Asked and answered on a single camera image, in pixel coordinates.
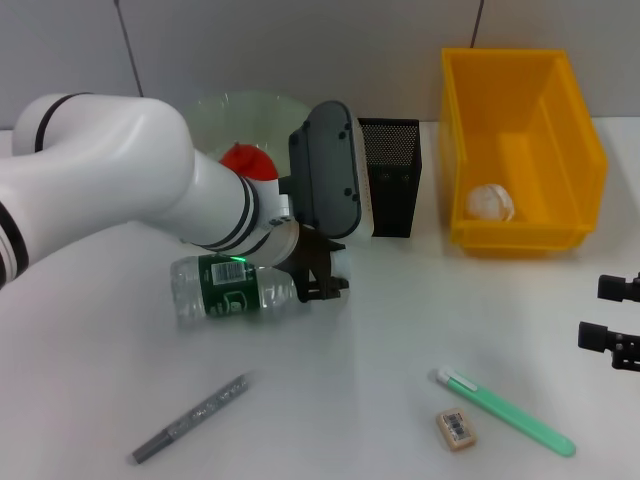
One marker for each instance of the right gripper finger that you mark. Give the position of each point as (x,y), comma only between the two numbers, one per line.
(620,287)
(615,342)

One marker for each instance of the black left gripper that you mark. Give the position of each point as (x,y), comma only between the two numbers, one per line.
(312,255)

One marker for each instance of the clear green-label water bottle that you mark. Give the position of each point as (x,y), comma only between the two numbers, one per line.
(225,295)

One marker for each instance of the mint green pen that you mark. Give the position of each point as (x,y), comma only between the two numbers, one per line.
(505,412)

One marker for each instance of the white paper ball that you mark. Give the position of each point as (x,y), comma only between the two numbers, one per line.
(490,202)

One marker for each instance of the beige eraser with barcode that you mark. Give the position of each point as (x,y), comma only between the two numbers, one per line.
(456,430)

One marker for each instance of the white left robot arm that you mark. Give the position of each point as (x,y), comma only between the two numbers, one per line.
(125,170)

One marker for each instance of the black mesh pen holder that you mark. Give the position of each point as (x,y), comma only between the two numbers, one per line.
(395,180)

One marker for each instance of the grey glitter marker pen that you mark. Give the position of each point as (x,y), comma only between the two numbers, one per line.
(200,415)

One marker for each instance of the translucent green fruit bowl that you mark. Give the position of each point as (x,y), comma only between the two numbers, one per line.
(250,115)

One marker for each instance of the yellow plastic bin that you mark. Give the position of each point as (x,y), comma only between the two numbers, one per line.
(520,100)

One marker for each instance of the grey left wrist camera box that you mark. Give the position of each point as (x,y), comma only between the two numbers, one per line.
(327,170)

